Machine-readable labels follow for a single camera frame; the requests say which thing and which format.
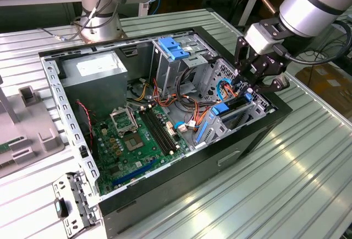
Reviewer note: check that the black RAM slot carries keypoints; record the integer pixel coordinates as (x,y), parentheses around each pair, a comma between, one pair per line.
(155,134)
(162,131)

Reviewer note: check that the black blue bracket latch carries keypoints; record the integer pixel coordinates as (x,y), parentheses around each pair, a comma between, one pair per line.
(61,208)

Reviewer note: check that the green RAM stick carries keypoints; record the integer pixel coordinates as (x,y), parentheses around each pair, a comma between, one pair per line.
(8,146)

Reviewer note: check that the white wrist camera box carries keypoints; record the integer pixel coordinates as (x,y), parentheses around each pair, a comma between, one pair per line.
(259,39)

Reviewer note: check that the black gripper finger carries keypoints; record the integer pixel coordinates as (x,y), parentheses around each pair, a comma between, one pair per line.
(239,62)
(275,86)

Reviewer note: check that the black case fan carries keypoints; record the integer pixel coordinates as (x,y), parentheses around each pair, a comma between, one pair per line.
(82,126)

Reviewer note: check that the hard disk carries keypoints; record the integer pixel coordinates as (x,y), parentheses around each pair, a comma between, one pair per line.
(220,109)

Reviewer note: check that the green motherboard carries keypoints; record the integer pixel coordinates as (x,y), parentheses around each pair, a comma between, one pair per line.
(137,162)

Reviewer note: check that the large flat cardboard box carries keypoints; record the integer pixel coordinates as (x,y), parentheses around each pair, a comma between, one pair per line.
(330,93)

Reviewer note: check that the silver optical drive cage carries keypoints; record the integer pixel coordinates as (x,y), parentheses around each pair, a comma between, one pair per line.
(170,76)

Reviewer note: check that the black open PC case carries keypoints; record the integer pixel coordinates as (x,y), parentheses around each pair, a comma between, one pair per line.
(192,184)

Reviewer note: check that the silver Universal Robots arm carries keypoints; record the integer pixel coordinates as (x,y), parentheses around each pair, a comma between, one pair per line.
(310,5)

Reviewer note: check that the grey power supply unit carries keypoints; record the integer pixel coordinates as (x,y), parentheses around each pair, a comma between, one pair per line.
(93,90)

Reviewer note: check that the CPU socket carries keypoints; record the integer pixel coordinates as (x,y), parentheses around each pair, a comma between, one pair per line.
(134,142)

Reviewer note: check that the silver perforated disk bay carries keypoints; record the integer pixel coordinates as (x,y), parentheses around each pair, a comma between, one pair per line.
(258,112)

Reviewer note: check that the blue expansion slot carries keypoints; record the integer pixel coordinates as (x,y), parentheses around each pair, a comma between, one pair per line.
(132,174)

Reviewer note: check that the blue plastic drive latch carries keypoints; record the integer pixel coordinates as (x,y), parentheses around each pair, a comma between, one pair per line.
(171,47)

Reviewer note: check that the silver expansion slot bracket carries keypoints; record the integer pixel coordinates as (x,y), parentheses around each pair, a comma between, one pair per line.
(79,195)

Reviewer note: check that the grey parts rack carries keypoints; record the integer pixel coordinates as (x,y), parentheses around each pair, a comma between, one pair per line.
(30,120)

